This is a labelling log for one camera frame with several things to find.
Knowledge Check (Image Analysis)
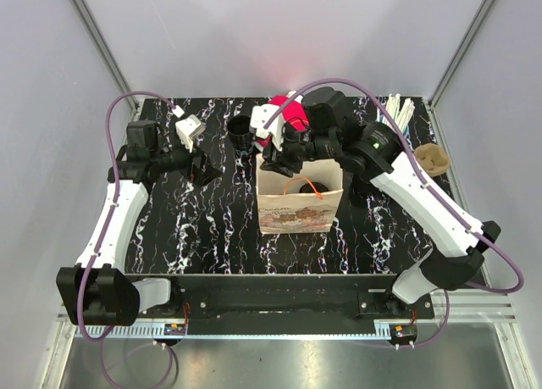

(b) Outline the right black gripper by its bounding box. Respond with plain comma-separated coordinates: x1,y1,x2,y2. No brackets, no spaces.
259,122,337,179

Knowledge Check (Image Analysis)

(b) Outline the paper takeout bag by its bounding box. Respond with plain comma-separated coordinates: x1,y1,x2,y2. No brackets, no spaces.
256,154,343,235

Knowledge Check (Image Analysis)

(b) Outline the black coffee cup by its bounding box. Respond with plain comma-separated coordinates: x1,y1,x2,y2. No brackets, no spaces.
226,114,253,154

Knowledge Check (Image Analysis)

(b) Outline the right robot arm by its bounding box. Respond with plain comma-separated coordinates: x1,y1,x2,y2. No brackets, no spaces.
249,86,501,319

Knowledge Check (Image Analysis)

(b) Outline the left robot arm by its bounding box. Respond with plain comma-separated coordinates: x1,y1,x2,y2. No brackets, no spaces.
56,115,222,326

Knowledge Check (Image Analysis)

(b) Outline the red folded cloth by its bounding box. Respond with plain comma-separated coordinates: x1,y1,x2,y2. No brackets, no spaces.
250,92,309,152

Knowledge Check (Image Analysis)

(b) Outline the bottom cardboard cup carrier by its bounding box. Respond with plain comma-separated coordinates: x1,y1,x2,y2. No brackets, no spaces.
414,143,451,177

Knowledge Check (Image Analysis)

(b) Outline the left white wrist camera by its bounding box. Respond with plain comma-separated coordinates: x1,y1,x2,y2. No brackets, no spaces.
172,105,206,153

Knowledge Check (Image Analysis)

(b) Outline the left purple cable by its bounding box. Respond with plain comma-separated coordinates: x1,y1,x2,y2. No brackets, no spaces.
75,91,185,386

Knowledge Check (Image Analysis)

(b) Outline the purple cable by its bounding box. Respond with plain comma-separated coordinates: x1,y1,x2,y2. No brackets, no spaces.
75,91,185,386
264,78,525,348

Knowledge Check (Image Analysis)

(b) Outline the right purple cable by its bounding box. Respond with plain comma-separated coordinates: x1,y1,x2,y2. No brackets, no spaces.
264,78,525,348

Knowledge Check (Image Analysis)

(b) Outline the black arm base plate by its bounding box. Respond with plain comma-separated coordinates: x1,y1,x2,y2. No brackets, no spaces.
139,275,434,338

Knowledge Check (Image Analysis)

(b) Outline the aluminium frame rail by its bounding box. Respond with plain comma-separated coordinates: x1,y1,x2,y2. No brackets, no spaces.
41,291,541,388

